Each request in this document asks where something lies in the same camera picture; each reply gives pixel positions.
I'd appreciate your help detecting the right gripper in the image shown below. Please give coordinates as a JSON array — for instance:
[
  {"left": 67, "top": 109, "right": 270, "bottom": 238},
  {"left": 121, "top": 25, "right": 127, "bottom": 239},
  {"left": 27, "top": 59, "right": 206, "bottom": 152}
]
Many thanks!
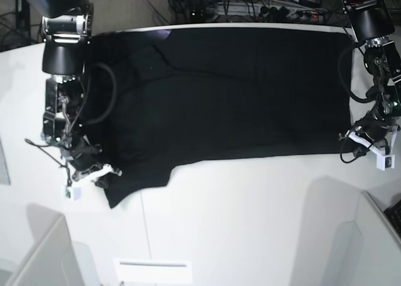
[{"left": 61, "top": 138, "right": 122, "bottom": 189}]

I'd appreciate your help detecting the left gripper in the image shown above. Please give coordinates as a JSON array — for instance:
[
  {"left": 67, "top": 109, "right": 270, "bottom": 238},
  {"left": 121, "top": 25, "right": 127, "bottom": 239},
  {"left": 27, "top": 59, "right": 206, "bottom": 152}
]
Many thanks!
[{"left": 353, "top": 110, "right": 400, "bottom": 157}]

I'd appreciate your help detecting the black T-shirt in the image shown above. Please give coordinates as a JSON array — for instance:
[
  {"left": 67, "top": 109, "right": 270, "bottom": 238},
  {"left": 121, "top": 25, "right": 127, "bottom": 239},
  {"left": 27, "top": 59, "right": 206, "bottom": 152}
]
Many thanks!
[{"left": 84, "top": 28, "right": 352, "bottom": 208}]

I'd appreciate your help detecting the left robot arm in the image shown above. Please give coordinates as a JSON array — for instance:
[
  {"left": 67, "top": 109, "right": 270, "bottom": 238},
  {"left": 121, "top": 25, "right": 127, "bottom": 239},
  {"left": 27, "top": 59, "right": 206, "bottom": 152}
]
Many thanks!
[{"left": 337, "top": 0, "right": 400, "bottom": 159}]

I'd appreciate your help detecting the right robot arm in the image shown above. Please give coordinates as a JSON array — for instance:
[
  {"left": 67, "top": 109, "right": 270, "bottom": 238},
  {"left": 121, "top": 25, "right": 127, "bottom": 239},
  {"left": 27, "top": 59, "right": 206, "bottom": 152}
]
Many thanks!
[{"left": 27, "top": 0, "right": 122, "bottom": 189}]

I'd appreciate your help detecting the black keyboard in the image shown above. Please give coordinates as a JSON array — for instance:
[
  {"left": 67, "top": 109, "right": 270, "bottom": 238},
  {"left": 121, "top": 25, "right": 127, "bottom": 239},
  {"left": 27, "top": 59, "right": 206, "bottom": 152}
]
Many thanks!
[{"left": 384, "top": 201, "right": 401, "bottom": 236}]

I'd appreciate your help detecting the white slotted panel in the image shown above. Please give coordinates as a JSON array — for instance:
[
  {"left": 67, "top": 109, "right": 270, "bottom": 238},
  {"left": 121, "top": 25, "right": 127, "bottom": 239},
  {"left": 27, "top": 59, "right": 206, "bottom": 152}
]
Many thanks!
[{"left": 113, "top": 258, "right": 193, "bottom": 284}]

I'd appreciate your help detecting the grey partition right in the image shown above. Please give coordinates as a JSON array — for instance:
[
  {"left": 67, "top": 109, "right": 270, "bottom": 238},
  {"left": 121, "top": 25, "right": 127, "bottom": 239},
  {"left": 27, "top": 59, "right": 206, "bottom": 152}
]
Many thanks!
[{"left": 321, "top": 191, "right": 400, "bottom": 285}]

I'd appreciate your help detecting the grey partition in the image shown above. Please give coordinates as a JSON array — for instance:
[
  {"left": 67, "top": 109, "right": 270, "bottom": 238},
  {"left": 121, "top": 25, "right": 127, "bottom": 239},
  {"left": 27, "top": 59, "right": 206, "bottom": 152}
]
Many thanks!
[
  {"left": 1, "top": 201, "right": 101, "bottom": 285},
  {"left": 321, "top": 191, "right": 400, "bottom": 285}
]

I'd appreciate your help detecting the grey partition left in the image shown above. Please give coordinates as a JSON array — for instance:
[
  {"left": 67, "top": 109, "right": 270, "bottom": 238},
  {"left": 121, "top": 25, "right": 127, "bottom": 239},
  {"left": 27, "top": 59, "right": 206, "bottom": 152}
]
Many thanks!
[{"left": 1, "top": 201, "right": 101, "bottom": 285}]

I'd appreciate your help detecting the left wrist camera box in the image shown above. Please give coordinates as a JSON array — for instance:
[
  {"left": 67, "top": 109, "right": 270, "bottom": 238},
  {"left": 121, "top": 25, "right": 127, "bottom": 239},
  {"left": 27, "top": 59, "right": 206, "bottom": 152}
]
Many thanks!
[{"left": 376, "top": 154, "right": 395, "bottom": 171}]

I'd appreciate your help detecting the black stand post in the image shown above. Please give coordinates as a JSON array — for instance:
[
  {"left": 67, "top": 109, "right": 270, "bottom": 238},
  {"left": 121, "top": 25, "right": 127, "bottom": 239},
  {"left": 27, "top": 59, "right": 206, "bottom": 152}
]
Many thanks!
[{"left": 15, "top": 0, "right": 31, "bottom": 44}]

